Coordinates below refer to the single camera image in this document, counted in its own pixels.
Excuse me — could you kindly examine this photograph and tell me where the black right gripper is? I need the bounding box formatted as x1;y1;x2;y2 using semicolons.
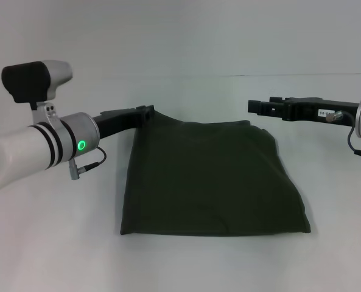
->
247;96;361;127

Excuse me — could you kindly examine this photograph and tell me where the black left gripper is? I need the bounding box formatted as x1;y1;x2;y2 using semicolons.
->
93;104;155;140

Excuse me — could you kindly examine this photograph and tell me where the dark green FREE t-shirt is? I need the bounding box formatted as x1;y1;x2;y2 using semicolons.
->
119;111;312;236

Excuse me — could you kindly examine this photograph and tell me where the left arm cable with plug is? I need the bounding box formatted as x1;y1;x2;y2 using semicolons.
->
68;146;108;181

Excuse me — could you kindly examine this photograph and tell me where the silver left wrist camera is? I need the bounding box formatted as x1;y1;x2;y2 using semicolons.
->
1;60;74;126

